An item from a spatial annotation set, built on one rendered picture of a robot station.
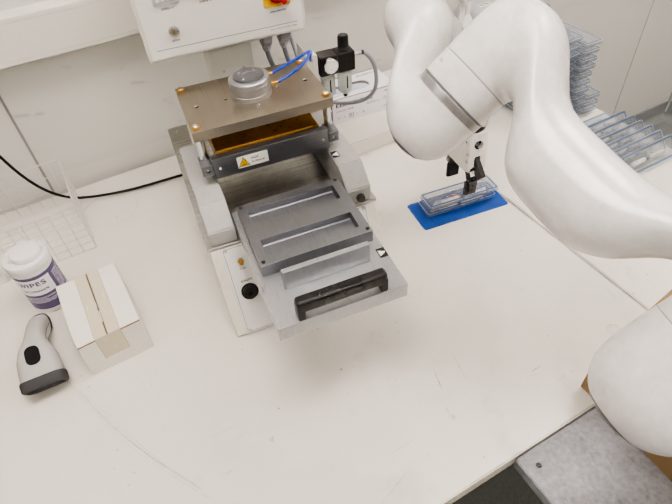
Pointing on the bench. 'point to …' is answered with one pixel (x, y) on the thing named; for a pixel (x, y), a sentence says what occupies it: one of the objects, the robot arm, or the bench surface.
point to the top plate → (252, 98)
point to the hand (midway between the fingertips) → (460, 179)
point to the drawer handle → (340, 291)
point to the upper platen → (262, 133)
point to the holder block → (302, 225)
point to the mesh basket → (60, 210)
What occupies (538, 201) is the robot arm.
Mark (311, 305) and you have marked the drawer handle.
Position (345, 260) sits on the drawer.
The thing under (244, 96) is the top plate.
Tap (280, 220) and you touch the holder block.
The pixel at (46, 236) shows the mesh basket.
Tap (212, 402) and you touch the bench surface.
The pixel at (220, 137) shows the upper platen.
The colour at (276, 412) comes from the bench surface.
